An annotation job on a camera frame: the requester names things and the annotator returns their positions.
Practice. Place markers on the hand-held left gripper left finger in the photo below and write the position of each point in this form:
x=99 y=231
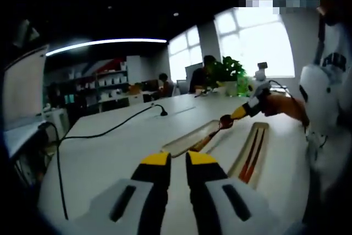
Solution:
x=129 y=207

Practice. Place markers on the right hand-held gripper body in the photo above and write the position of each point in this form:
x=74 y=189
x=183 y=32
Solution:
x=262 y=90

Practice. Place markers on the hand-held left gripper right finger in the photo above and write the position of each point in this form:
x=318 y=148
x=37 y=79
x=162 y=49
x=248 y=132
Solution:
x=220 y=207

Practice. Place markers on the dark red wooden spoon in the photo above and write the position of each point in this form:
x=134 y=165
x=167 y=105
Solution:
x=226 y=121

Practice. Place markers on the dark red-tipped chopstick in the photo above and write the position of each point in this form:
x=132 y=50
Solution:
x=249 y=152
x=257 y=153

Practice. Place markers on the white cutlery case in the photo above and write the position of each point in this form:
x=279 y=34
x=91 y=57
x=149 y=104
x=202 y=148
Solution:
x=184 y=140

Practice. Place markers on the person's right hand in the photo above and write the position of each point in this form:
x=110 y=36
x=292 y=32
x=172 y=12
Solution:
x=286 y=107

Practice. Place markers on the small white device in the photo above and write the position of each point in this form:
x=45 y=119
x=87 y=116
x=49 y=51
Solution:
x=261 y=71

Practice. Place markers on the green patterned bottle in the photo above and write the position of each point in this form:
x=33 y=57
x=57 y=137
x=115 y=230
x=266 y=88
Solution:
x=243 y=87

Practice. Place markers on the green potted plant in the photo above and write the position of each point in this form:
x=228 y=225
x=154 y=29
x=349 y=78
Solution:
x=231 y=67

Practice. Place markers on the large bright window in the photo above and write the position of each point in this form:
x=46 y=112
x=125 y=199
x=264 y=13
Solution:
x=261 y=48
x=184 y=50

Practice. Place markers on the small black tool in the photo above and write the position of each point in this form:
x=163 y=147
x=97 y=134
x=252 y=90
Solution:
x=200 y=94

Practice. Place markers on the white chest-worn device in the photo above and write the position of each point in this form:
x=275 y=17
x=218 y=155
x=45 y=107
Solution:
x=316 y=89

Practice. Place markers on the person's white printed shirt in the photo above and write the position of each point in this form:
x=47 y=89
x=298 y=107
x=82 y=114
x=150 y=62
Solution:
x=345 y=89

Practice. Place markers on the black plug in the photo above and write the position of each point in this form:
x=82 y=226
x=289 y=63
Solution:
x=164 y=113

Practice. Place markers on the white storage shelf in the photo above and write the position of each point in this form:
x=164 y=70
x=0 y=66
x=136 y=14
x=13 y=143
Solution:
x=110 y=81

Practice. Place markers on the long ceiling light strip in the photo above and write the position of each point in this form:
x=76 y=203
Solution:
x=132 y=40

